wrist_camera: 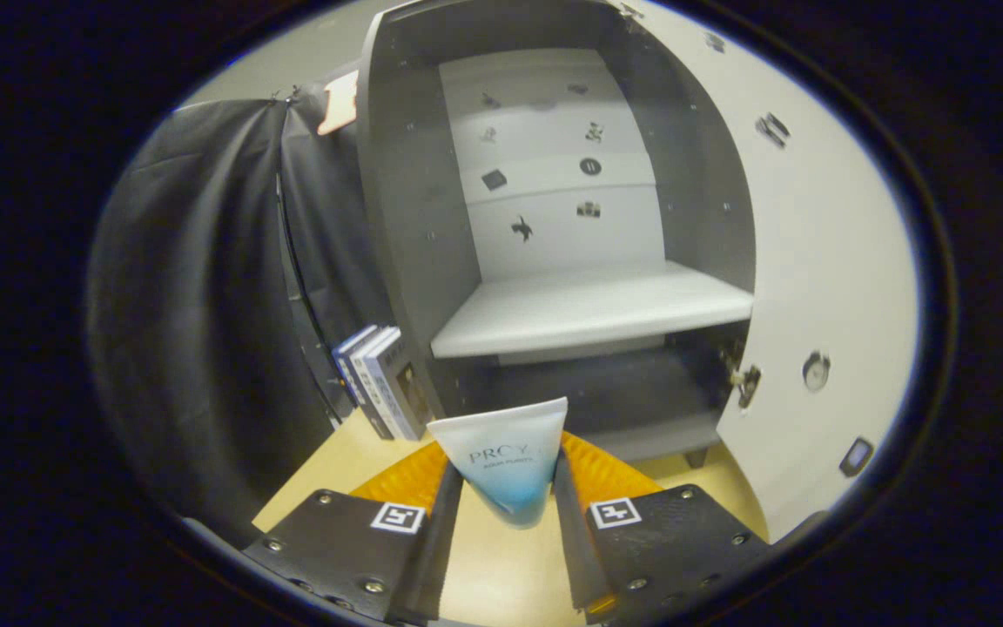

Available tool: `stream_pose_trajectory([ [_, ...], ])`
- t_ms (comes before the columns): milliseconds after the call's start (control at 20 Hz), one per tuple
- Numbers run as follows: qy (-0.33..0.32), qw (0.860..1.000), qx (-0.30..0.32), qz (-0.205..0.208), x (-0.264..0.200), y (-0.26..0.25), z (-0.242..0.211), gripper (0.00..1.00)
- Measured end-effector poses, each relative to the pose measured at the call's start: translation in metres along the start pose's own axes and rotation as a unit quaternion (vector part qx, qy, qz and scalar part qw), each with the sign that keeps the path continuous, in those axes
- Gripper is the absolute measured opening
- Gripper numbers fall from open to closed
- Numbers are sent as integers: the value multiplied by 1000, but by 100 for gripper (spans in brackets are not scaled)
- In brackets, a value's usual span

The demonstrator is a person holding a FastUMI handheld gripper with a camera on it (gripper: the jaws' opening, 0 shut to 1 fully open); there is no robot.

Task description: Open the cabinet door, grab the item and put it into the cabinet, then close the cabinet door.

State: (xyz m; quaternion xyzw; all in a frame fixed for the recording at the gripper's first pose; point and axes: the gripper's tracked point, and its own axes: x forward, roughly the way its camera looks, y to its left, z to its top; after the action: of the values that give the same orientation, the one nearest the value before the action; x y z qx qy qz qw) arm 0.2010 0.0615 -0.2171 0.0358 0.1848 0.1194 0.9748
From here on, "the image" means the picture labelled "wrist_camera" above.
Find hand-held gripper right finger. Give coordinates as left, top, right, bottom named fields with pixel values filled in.
left=552, top=431, right=772, bottom=624

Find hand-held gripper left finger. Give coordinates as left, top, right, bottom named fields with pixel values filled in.
left=240, top=440, right=466, bottom=626

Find white and blue tube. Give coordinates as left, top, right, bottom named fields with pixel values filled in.
left=426, top=398, right=569, bottom=530

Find metal door hinge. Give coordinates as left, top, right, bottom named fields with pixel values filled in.
left=719, top=341, right=764, bottom=410

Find white cabinet shelf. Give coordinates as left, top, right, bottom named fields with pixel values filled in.
left=430, top=261, right=755, bottom=360

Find grey cabinet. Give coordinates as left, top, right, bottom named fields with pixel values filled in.
left=355, top=0, right=759, bottom=471

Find black backdrop cloth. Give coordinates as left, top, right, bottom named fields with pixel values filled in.
left=88, top=83, right=398, bottom=545

